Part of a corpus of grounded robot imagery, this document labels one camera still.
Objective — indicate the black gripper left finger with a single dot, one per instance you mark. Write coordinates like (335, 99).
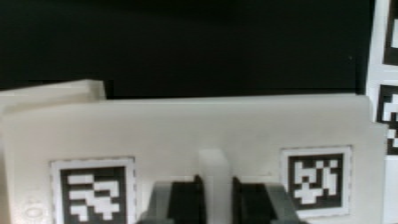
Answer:
(177, 203)

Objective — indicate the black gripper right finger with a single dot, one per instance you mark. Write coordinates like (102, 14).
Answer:
(262, 204)

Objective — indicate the white panel with tag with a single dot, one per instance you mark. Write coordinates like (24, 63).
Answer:
(93, 150)

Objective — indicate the white cabinet body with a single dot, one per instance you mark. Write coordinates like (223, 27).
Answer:
(54, 94)

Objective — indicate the white tag base sheet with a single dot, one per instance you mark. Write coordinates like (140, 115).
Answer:
(383, 94)

